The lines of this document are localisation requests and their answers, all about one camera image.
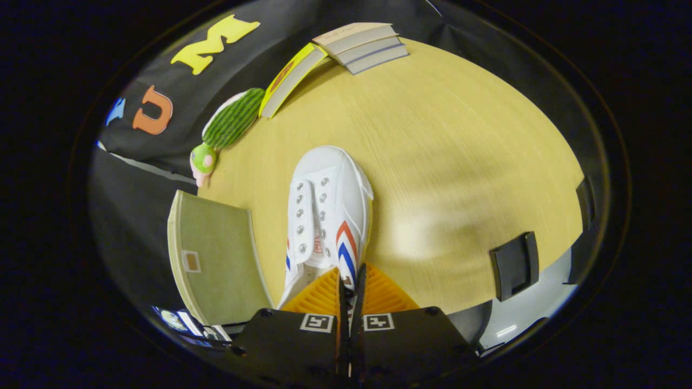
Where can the watermelon slice plush cushion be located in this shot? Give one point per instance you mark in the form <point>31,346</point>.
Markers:
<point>235,119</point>

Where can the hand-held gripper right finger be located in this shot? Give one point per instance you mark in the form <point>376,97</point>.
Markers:
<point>416,346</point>

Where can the thick tan cover book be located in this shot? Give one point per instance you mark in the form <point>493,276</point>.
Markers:
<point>354,35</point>

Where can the yellow book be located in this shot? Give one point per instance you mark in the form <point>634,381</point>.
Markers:
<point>292,78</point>

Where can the cream paperback book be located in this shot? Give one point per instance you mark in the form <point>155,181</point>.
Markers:
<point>373,49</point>

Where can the black table clamp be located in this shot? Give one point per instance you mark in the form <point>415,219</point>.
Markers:
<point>513,265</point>

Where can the green fabric storage box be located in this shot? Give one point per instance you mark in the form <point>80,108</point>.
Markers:
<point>216,254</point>

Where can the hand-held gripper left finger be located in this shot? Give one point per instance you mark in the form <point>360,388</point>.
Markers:
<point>281,346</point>

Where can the white shoe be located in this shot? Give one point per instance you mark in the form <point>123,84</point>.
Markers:
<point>335,183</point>

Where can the pink and green plush toy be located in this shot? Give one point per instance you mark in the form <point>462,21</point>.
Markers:
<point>203,159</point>

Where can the grey cover book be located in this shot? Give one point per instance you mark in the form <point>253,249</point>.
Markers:
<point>381,59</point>

